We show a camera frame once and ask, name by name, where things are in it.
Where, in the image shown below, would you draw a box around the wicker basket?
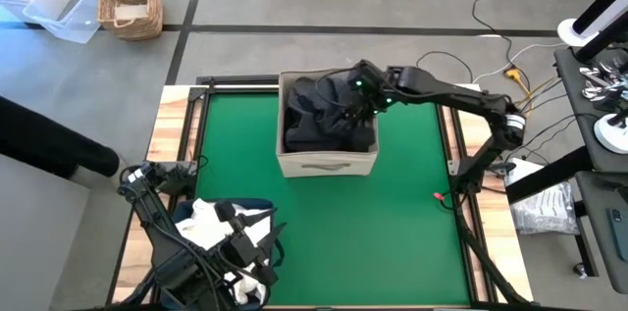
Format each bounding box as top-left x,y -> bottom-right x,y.
96,0 -> 164,41

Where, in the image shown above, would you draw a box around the dark grey side table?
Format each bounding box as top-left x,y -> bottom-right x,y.
573,171 -> 628,295
553,45 -> 628,175

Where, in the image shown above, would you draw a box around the black diagonal beam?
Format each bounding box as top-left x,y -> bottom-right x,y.
504,146 -> 598,204

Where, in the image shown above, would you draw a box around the clear plastic bag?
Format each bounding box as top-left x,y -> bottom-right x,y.
504,158 -> 581,236

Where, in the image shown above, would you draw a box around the black table frame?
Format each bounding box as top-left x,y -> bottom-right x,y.
179,74 -> 480,310

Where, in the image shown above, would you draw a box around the clear plastic bin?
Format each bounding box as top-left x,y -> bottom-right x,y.
22,0 -> 102,45

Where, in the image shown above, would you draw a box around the pile of metal tools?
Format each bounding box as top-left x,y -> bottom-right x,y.
578,59 -> 628,105

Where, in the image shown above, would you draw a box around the white floor cable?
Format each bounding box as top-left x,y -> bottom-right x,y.
473,41 -> 565,84

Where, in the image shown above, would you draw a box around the dark grey trousers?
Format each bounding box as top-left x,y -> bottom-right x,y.
287,73 -> 364,130

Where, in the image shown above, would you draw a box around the beige fabric storage box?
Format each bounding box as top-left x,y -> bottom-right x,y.
274,67 -> 380,179

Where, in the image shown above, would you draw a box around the person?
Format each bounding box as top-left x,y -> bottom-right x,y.
0,96 -> 121,180

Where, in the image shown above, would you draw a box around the teal phone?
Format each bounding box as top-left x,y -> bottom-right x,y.
607,207 -> 628,263

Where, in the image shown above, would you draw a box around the navy fabric storage box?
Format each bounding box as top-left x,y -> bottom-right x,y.
164,197 -> 286,311

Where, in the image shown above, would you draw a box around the green table mat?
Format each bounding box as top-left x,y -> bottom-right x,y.
195,89 -> 472,307

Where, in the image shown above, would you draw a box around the white and black pole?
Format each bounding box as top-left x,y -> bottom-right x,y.
571,0 -> 628,36

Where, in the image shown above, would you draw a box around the black table leg with caster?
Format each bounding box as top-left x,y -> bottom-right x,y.
572,200 -> 601,278

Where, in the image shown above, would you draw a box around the yellow floor cable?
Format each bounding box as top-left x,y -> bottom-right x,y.
514,78 -> 560,124

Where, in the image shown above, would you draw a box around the white round stand base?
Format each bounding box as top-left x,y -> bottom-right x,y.
593,112 -> 628,155
556,17 -> 599,48

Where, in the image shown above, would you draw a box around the white card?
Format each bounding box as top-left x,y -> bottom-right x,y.
113,4 -> 149,21

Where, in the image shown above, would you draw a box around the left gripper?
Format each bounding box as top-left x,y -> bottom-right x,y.
228,208 -> 288,269

